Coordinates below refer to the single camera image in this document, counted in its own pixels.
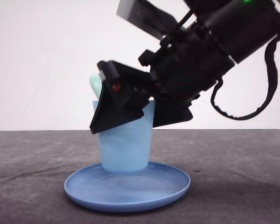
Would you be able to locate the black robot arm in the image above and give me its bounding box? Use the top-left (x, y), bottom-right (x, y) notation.
top-left (90, 0), bottom-right (280, 134)

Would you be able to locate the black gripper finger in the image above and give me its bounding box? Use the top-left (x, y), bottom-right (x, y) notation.
top-left (90, 61), bottom-right (152, 134)

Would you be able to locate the blue plastic plate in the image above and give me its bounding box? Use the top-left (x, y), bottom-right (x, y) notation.
top-left (64, 161), bottom-right (191, 213)

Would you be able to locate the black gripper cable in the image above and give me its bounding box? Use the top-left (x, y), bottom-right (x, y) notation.
top-left (210, 35), bottom-right (279, 121)

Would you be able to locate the mint green plastic spoon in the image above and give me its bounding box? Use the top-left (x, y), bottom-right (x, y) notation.
top-left (89, 73), bottom-right (102, 99)

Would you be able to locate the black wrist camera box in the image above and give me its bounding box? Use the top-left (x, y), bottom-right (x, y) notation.
top-left (116, 0), bottom-right (178, 40)

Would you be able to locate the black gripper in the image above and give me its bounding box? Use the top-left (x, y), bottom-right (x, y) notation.
top-left (138, 21), bottom-right (235, 127)

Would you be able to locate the light blue plastic cup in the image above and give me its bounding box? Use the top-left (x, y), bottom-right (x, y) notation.
top-left (90, 100), bottom-right (155, 173)

